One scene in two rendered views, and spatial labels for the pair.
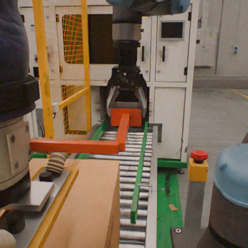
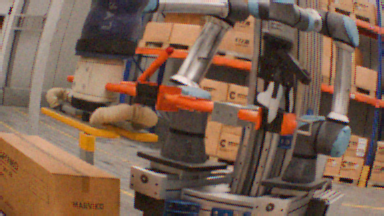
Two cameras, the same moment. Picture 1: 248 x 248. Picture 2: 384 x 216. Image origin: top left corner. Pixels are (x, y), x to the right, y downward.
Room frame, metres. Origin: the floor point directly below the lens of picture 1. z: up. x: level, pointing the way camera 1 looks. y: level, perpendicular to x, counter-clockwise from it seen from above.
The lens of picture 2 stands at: (-0.71, 1.64, 1.33)
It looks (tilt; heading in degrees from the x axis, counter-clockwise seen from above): 3 degrees down; 300
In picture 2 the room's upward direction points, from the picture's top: 10 degrees clockwise
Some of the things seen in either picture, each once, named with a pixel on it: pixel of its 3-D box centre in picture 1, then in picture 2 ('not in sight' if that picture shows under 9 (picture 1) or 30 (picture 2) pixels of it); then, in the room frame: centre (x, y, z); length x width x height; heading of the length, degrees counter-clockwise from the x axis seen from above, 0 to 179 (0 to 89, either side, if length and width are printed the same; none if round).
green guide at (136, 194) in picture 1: (146, 154); not in sight; (1.89, -0.19, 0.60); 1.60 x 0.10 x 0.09; 173
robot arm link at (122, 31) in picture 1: (128, 34); not in sight; (0.70, -0.01, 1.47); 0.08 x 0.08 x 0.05
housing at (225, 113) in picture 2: not in sight; (231, 114); (-0.03, 0.30, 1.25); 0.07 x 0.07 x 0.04; 86
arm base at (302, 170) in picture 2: not in sight; (302, 166); (-0.12, -0.18, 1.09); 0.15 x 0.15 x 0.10
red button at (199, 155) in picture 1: (199, 157); not in sight; (0.92, -0.30, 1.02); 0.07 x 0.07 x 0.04
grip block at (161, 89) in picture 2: not in sight; (156, 95); (0.19, 0.29, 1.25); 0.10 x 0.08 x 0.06; 86
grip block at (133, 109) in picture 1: (127, 113); not in sight; (0.72, -0.01, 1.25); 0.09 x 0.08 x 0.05; 86
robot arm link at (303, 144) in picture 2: not in sight; (311, 134); (-0.12, -0.18, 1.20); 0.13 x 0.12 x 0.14; 168
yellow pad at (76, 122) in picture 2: not in sight; (73, 116); (0.44, 0.37, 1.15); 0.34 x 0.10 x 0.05; 176
